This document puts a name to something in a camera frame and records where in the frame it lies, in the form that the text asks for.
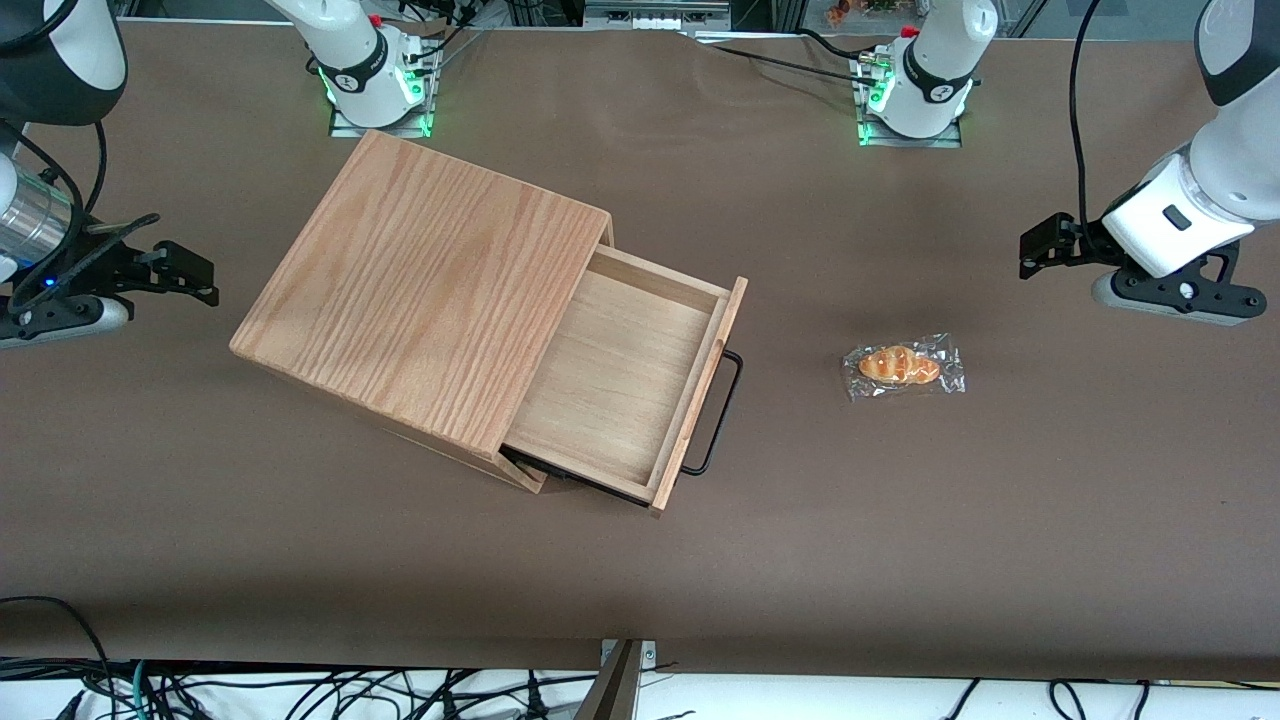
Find black base cables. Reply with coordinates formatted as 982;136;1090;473
395;0;488;76

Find long black table cable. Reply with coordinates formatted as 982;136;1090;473
712;45;867;77

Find plastic wrapped bread roll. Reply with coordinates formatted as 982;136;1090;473
842;333;967;403

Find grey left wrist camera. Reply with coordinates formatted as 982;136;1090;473
1090;245;1269;329

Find grey power strip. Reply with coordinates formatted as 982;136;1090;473
583;0;732;32

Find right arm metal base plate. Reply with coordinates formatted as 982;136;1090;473
328;40;440;139

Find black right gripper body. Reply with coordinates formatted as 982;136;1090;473
12;228;153;303

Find dark brown post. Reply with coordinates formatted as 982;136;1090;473
575;640;642;720

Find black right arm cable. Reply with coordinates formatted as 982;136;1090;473
0;118;109;241

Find brown table cover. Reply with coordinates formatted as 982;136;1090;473
0;20;1280;683

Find tangled black floor cables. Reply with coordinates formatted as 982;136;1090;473
0;655;601;720

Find black looped floor cable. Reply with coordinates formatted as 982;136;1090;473
0;596;113;691

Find light wooden drawer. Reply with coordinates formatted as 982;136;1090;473
500;243;750;515

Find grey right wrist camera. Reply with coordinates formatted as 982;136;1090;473
0;295;133;351

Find orange toy food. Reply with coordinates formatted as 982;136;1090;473
825;0;921;27

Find wooden drawer cabinet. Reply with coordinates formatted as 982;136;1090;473
229;129;616;495

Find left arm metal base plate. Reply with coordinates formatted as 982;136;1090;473
857;50;964;149

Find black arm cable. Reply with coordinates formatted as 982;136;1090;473
1068;0;1107;227
0;118;109;241

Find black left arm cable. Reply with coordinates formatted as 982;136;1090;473
1068;0;1107;227

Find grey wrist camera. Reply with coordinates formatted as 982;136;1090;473
1090;245;1269;329
0;295;133;351

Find black metal drawer handle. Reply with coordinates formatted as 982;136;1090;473
680;347;745;478

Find short black table cable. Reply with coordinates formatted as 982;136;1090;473
797;28;881;63

